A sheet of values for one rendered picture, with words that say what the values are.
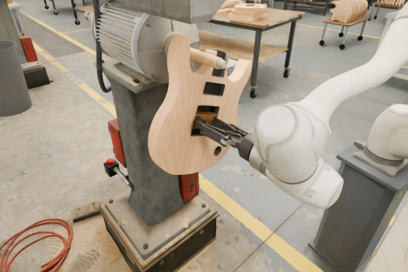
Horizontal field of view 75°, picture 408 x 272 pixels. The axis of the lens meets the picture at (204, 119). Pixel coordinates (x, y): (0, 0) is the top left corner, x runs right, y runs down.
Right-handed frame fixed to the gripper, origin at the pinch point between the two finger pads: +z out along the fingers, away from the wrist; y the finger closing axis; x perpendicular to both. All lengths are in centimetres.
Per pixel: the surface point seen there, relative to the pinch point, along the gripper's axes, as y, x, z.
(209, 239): 58, -88, 23
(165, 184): 23, -50, 36
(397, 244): 16, -9, -54
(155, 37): -11.9, 20.4, 19.0
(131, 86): -10.4, 1.6, 29.4
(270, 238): 87, -80, 0
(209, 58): -5.6, 19.0, 0.4
